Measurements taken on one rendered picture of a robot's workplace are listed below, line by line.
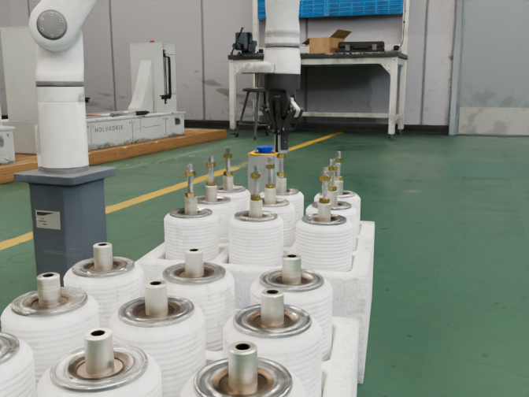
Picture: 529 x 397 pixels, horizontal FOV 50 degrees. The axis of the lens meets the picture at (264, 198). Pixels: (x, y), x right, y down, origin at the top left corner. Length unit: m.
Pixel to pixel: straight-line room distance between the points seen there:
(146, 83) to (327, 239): 3.73
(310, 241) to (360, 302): 0.12
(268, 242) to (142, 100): 3.60
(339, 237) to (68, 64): 0.65
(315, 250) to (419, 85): 5.03
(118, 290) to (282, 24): 0.66
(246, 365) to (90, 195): 0.83
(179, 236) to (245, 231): 0.12
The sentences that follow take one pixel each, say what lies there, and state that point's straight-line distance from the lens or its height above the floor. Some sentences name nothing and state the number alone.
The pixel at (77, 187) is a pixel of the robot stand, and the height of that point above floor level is 0.28.
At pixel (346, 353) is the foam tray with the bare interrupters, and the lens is 0.66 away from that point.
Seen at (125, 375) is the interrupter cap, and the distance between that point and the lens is 0.47.
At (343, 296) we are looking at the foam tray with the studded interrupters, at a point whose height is 0.15.
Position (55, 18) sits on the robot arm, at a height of 0.60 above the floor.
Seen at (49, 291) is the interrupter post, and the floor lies 0.27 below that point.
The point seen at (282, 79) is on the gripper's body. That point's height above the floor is 0.49.
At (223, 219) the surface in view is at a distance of 1.09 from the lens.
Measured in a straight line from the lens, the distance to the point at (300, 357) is 0.53.
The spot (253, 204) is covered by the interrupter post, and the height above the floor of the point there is 0.27.
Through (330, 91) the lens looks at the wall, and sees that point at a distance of 6.06.
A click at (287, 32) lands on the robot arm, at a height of 0.57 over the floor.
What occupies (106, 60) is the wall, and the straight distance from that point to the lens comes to 7.24.
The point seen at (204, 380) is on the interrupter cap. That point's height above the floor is 0.25.
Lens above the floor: 0.47
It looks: 11 degrees down
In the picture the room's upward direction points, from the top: straight up
